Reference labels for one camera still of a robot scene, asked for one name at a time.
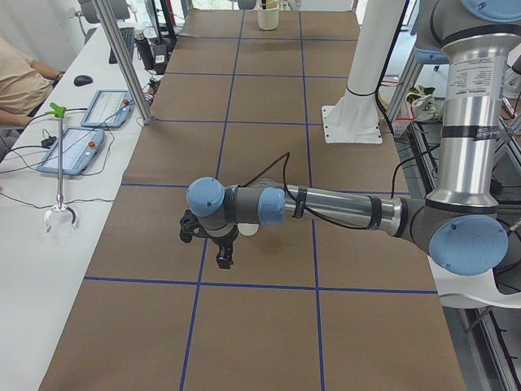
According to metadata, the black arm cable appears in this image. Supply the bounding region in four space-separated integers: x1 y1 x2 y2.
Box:
239 152 444 231

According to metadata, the person in beige shirt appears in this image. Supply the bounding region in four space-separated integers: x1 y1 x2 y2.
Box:
0 37 66 160

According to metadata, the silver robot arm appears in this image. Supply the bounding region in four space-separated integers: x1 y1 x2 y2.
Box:
180 1 520 275

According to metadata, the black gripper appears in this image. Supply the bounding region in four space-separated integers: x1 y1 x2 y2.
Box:
206 226 239 269

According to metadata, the black keyboard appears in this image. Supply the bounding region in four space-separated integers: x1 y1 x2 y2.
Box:
107 26 136 65

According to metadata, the black water bottle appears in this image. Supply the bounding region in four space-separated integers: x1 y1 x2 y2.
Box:
135 31 155 71

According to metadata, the black computer mouse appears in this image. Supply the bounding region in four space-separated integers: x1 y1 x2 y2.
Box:
73 74 94 86

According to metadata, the white chair seat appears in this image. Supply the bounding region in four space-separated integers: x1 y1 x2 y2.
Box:
429 260 520 309

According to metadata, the white camera pole with base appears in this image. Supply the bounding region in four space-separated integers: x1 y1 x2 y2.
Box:
322 0 408 144

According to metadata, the blue teach pendant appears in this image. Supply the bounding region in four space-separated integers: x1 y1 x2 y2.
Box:
81 90 133 129
37 126 105 176

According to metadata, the aluminium frame post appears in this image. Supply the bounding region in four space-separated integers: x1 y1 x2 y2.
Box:
92 0 152 125

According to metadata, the far blue teach pendant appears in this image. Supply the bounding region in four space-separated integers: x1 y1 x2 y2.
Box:
81 90 133 129

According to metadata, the near blue teach pendant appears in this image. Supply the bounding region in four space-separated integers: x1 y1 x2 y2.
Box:
37 126 105 176

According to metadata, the white plastic bag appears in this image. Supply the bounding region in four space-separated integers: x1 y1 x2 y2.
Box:
406 85 441 123

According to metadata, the silver reacher grabber green handle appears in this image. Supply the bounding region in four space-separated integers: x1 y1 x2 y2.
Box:
44 102 77 233

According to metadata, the white plastic cup with handle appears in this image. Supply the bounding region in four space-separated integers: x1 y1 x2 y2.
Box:
237 223 259 236

